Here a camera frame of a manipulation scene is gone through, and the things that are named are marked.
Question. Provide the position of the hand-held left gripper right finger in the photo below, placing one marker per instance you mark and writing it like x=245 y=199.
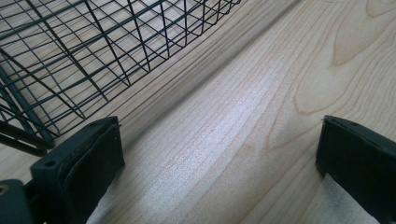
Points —
x=361 y=161

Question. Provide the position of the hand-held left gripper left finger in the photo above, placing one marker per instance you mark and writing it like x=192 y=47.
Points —
x=84 y=174

